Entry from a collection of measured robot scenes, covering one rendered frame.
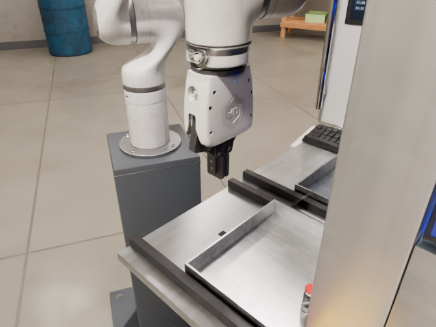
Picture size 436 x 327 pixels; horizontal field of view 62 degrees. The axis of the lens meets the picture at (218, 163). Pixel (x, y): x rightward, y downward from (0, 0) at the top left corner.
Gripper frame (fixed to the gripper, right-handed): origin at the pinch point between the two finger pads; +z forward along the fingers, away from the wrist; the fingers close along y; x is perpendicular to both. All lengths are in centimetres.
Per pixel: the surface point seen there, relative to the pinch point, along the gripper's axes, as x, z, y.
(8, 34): 613, 95, 167
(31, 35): 599, 98, 195
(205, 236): 6.9, 21.8, 3.8
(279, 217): -0.3, 21.6, 19.0
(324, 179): 0.3, 21.7, 39.1
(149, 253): 9.5, 19.7, -8.2
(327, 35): 26, -4, 79
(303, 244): -8.7, 21.5, 15.3
